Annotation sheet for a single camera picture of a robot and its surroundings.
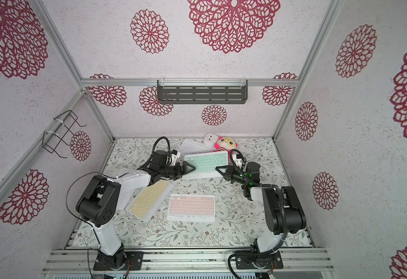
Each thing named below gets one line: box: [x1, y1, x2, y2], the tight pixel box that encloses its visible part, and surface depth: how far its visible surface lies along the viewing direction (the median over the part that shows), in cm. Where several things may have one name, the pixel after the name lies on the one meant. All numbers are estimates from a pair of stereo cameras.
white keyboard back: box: [177, 138, 214, 156], surface depth 119 cm
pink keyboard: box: [166, 193, 216, 223], surface depth 91 cm
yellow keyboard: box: [125, 179, 174, 223], surface depth 92 cm
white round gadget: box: [203, 133, 219, 148], surface depth 119 cm
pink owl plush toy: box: [212, 136, 239, 153], surface depth 111 cm
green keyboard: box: [183, 150, 229, 178], surface depth 91 cm
